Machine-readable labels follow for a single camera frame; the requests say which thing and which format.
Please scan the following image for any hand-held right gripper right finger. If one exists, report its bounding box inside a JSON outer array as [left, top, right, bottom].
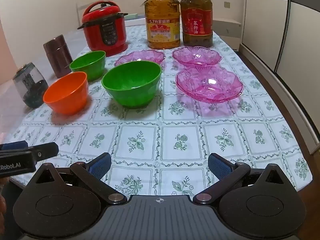
[[193, 153, 295, 205]]

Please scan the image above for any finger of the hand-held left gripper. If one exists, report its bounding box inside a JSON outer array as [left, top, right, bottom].
[[0, 141, 28, 151], [30, 142, 59, 161]]

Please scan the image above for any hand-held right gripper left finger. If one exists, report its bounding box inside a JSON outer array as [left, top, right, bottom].
[[26, 152, 127, 206]]

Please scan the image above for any orange plastic bowl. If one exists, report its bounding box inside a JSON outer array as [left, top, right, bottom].
[[43, 72, 88, 119]]

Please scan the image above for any pink transparent plastic plate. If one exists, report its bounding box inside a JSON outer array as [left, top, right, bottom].
[[114, 50, 166, 67], [172, 46, 222, 67], [175, 66, 244, 103]]

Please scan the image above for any large green plastic bowl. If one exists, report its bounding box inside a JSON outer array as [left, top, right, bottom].
[[102, 61, 162, 109]]

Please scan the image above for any small green plastic bowl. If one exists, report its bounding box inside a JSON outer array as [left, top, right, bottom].
[[69, 51, 106, 82]]

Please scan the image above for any glass jar with green lid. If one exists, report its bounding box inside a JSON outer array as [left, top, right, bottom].
[[13, 62, 49, 109]]

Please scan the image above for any brown metal thermos jar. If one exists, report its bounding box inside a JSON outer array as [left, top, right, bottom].
[[43, 35, 73, 78]]

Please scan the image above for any red electric pressure cooker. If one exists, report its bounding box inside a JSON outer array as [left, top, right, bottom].
[[77, 1, 129, 57]]

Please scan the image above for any red label oil bottle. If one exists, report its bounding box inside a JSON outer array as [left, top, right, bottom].
[[180, 0, 213, 48]]

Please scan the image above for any yellow label oil bottle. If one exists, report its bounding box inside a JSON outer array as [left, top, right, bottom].
[[144, 0, 181, 50]]

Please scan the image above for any pale green box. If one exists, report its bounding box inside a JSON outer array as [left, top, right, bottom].
[[126, 13, 147, 21]]

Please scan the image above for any white wardrobe with black frames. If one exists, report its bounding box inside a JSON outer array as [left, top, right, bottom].
[[240, 0, 320, 155]]

